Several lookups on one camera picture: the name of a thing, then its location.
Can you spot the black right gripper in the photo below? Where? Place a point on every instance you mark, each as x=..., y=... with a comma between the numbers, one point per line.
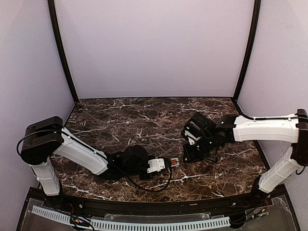
x=191, y=149

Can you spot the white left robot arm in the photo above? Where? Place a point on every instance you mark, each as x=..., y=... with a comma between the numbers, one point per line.
x=48, y=137

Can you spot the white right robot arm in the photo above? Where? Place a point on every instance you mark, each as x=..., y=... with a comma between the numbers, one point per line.
x=203, y=135

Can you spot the black left frame post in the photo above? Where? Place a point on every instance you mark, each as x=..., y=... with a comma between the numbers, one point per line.
x=60, y=49

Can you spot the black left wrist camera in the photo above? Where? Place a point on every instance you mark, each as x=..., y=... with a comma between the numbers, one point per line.
x=158, y=164

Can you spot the black frame post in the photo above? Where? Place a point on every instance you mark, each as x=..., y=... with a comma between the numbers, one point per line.
x=248, y=50
x=60, y=49

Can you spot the orange battery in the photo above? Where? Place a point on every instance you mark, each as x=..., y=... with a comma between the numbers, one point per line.
x=174, y=163

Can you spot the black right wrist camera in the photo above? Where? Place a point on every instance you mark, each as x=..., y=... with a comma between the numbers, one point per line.
x=191, y=139

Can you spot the white remote control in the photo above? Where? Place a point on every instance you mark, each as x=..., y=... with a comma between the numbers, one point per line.
x=168, y=161

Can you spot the black front table rail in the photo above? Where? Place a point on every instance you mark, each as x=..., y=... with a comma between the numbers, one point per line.
x=84, y=206

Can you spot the black right frame post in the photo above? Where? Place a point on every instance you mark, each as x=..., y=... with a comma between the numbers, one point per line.
x=248, y=50

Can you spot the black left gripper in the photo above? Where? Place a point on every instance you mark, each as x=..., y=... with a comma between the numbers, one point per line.
x=167, y=169

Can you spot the white slotted cable duct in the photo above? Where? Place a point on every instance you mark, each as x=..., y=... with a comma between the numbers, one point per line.
x=134, y=223

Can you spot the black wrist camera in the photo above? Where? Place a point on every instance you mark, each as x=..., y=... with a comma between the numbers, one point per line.
x=191, y=139
x=158, y=164

